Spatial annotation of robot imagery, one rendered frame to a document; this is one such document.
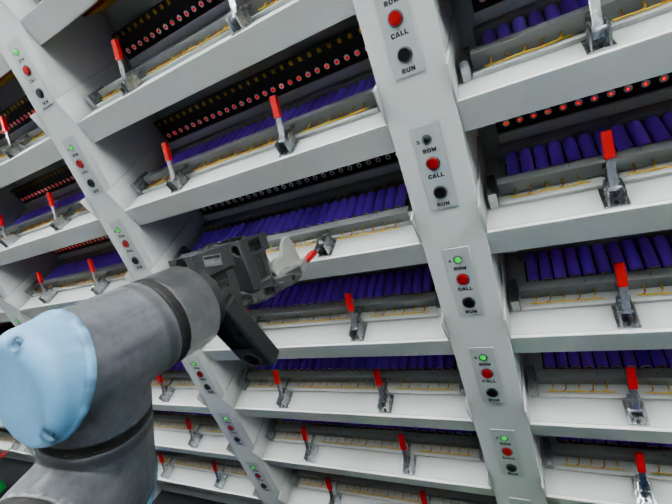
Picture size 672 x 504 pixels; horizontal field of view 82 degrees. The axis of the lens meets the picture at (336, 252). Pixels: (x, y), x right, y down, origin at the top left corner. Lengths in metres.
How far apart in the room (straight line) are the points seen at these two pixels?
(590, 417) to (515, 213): 0.38
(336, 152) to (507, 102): 0.24
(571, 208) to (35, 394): 0.60
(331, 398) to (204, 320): 0.60
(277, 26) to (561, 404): 0.77
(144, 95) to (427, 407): 0.80
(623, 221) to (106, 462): 0.62
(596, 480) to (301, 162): 0.80
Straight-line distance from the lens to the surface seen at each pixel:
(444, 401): 0.86
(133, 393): 0.37
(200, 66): 0.72
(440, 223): 0.60
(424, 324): 0.74
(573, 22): 0.62
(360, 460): 1.08
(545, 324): 0.70
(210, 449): 1.37
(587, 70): 0.56
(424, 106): 0.56
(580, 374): 0.83
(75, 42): 1.05
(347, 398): 0.94
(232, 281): 0.48
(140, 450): 0.42
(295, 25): 0.63
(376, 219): 0.67
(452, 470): 1.00
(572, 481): 0.97
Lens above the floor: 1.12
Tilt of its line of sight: 19 degrees down
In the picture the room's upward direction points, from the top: 20 degrees counter-clockwise
